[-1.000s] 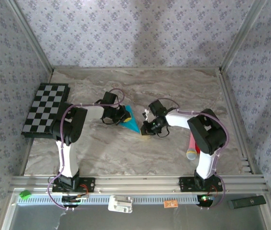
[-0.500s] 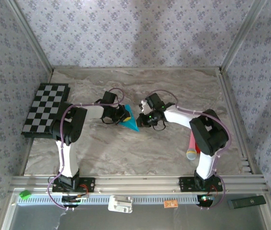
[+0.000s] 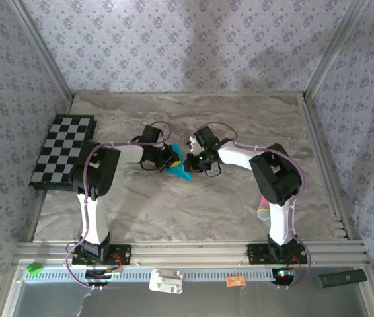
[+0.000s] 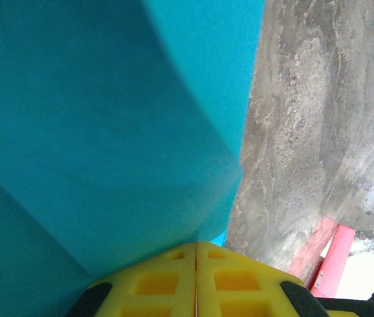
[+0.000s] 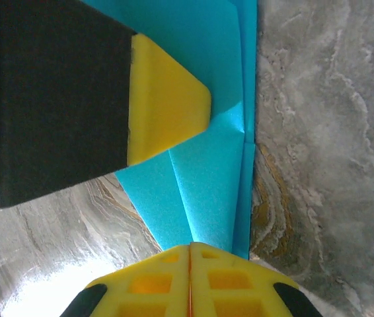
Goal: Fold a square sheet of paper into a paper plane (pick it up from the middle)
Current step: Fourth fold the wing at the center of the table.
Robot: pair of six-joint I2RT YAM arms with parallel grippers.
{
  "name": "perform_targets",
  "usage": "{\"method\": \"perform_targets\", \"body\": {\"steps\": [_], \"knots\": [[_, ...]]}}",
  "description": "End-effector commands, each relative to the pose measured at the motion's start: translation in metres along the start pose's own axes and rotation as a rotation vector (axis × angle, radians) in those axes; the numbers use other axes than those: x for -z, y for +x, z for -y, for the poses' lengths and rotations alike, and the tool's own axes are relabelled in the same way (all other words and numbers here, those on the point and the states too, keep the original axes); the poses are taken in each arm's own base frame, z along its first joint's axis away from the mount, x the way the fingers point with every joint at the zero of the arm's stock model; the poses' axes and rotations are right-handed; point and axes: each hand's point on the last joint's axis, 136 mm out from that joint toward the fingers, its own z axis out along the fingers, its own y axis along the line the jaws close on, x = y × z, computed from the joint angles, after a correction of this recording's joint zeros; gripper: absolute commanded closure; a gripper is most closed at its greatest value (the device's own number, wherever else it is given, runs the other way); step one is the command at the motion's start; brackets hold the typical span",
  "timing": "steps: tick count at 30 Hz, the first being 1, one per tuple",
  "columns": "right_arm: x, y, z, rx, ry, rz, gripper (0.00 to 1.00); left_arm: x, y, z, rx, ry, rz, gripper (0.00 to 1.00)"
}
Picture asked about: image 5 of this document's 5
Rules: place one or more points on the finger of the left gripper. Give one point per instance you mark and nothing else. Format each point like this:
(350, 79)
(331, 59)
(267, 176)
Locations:
(58, 99)

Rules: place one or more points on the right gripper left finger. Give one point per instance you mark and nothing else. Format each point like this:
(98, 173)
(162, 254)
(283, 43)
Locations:
(147, 287)

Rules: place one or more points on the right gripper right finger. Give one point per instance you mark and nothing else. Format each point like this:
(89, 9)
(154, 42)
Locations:
(240, 287)

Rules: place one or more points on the blue paper sheet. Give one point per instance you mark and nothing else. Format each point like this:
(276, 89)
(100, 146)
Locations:
(207, 185)

